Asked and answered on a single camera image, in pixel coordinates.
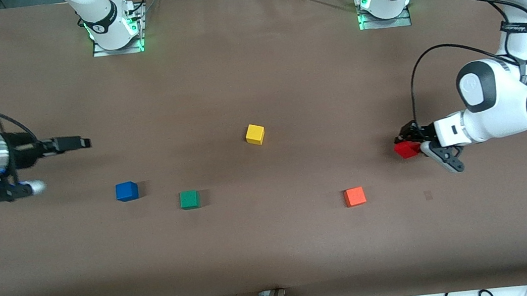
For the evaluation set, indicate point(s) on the orange cube block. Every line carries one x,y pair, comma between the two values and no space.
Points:
355,196

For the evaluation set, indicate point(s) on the blue cube block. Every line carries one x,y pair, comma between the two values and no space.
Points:
127,192

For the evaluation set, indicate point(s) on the yellow cube block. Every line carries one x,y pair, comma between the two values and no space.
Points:
255,134

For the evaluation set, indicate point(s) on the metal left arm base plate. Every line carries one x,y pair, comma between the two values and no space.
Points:
404,21

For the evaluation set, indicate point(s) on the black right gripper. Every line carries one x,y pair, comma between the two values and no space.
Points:
24,151

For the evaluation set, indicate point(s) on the green cube block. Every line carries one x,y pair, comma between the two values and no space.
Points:
189,199

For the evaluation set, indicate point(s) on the red cube block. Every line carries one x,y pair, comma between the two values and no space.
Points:
406,149

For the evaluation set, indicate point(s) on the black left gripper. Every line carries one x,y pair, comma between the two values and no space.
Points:
416,132

